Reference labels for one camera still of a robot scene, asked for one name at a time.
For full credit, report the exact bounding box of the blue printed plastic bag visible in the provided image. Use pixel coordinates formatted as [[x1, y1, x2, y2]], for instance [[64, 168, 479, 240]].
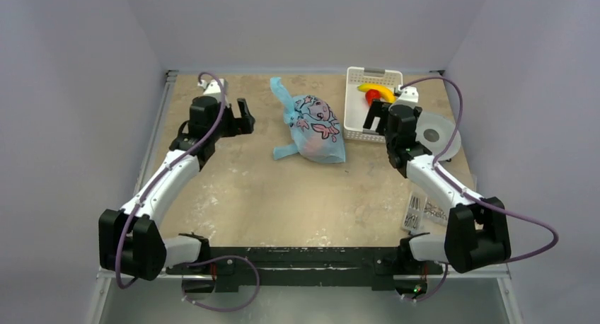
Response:
[[270, 77, 346, 164]]

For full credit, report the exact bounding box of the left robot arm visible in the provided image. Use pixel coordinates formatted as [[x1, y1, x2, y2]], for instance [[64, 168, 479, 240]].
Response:
[[98, 96, 255, 281]]

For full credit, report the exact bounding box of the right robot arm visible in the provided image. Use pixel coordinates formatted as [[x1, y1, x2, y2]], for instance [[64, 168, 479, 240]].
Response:
[[364, 101, 512, 273]]

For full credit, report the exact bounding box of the yellow fake banana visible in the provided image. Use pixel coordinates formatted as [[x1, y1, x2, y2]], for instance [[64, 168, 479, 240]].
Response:
[[357, 83, 396, 103]]

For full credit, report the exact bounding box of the red fake pear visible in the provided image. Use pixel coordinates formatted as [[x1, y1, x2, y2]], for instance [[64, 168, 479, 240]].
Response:
[[365, 89, 381, 107]]

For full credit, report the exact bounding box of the clear plastic bag of parts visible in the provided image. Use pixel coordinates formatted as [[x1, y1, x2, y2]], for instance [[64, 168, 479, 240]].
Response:
[[422, 174, 480, 226]]

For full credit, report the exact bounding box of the white plastic basket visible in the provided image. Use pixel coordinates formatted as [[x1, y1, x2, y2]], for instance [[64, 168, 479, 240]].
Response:
[[343, 66, 403, 143]]

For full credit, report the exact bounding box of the round white scale disc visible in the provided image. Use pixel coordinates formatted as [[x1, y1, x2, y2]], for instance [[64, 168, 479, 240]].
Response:
[[416, 112, 455, 155]]

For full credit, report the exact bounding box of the barcode label card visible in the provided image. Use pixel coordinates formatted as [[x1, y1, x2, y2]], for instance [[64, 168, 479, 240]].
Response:
[[402, 191, 427, 233]]

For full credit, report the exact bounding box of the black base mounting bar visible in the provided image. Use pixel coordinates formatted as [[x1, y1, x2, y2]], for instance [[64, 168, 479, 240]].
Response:
[[166, 247, 443, 293]]

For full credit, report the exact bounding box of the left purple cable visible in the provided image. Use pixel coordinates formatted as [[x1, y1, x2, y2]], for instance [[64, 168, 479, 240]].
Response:
[[115, 71, 229, 290]]

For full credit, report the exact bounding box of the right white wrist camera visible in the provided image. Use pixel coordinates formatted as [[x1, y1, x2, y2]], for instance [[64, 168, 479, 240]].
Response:
[[394, 85, 419, 108]]

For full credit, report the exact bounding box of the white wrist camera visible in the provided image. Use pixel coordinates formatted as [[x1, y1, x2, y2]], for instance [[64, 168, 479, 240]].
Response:
[[197, 79, 228, 100], [394, 85, 419, 108]]

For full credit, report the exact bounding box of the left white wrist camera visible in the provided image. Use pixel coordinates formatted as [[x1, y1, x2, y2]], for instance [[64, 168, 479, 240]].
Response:
[[197, 79, 228, 100]]

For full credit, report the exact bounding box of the aluminium frame rail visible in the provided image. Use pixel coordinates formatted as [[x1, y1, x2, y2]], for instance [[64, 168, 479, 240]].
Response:
[[83, 70, 179, 323]]

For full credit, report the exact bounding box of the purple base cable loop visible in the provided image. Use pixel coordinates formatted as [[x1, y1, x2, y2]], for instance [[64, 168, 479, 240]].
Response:
[[181, 255, 261, 313]]

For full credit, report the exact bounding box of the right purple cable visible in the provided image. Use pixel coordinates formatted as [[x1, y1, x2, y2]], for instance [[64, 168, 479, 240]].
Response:
[[399, 76, 560, 267]]

